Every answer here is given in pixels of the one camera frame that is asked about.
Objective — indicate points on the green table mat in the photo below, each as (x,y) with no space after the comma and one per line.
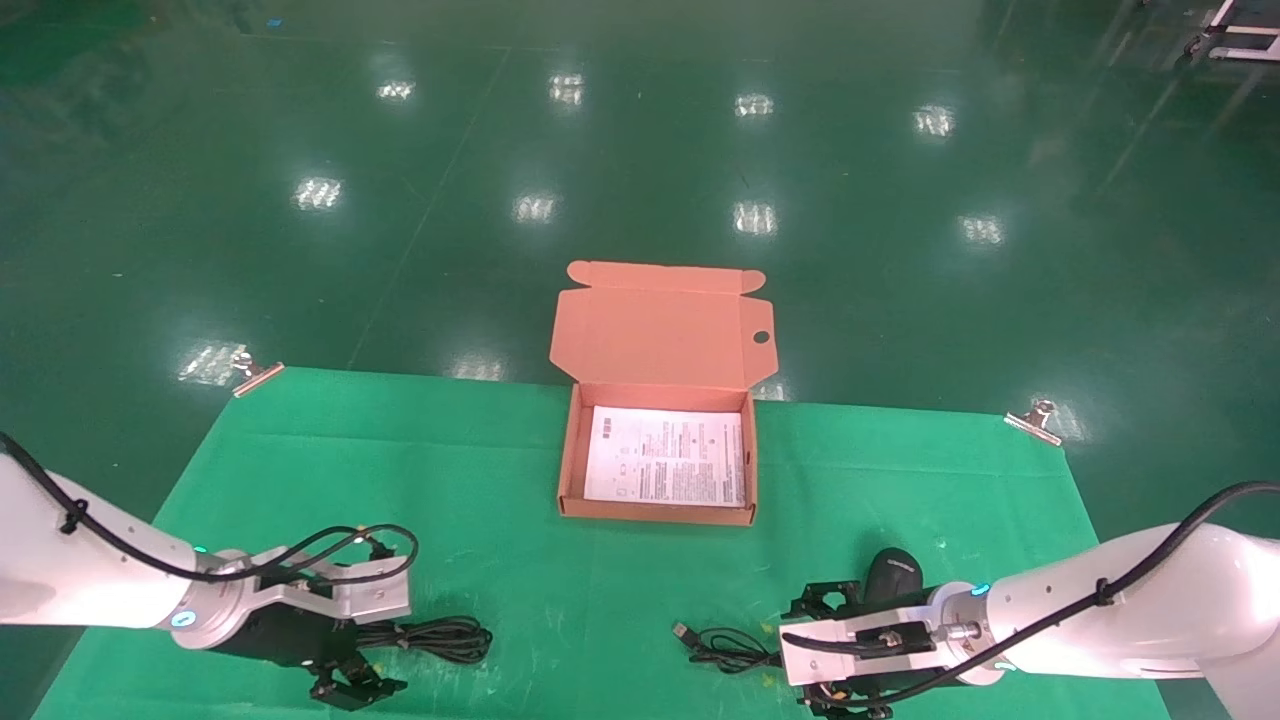
(560,560)

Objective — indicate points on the metal binder clip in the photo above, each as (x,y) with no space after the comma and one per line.
(1035,422)
(255,375)

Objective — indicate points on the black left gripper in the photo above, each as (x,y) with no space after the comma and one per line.
(290,640)

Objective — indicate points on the white printed instruction sheet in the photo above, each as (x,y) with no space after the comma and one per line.
(665,455)

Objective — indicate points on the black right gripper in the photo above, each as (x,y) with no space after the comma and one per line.
(920,688)

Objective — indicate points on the orange cardboard box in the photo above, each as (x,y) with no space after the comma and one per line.
(650,330)

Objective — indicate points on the white metal frame cart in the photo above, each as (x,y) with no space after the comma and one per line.
(1240,30)

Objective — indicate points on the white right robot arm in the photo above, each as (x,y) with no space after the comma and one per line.
(1150,610)

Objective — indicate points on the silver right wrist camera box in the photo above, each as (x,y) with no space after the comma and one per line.
(850,650)

